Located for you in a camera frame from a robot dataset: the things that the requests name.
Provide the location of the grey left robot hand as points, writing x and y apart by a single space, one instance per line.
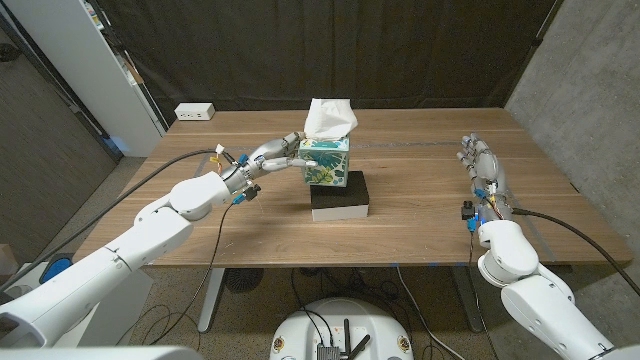
260 160

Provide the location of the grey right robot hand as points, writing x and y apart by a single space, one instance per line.
487 170

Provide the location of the teal floral tissue box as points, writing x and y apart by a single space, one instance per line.
327 165

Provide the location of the white tissue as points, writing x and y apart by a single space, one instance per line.
327 120

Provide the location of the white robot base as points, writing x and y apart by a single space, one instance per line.
350 315

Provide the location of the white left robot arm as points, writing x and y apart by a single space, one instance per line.
150 235

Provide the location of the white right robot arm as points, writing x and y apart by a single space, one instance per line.
530 300

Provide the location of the black and white box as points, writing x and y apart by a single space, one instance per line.
340 199

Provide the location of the white power strip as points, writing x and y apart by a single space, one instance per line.
194 111

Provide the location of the black round floor fan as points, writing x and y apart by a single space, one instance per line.
244 280

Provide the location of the grey table leg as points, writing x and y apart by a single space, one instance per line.
465 295

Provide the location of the black curtain backdrop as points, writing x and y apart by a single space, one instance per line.
325 50

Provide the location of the white table leg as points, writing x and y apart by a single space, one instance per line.
212 295

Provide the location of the black antenna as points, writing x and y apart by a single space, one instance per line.
361 345
346 335

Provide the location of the white cabinet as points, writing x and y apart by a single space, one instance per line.
75 50

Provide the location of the blue foot pedal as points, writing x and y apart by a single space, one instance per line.
55 267

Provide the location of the white robot head edge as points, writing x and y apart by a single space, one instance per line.
100 353

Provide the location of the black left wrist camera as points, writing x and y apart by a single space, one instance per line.
251 192

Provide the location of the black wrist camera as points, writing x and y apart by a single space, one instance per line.
468 210
251 192

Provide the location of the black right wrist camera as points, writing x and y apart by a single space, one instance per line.
468 210

